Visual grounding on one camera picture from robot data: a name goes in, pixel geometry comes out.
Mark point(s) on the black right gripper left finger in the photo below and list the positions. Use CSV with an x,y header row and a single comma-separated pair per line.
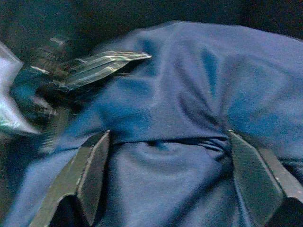
x,y
87,170

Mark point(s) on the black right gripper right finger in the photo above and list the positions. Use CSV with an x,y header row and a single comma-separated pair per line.
x,y
251,170

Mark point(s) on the blue cloth garment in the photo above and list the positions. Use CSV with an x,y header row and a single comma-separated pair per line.
x,y
165,106

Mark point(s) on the black plastic bag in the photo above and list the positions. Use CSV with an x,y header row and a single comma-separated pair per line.
x,y
94,68

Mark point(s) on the white plastic sheet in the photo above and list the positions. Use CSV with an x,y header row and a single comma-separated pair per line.
x,y
7,99

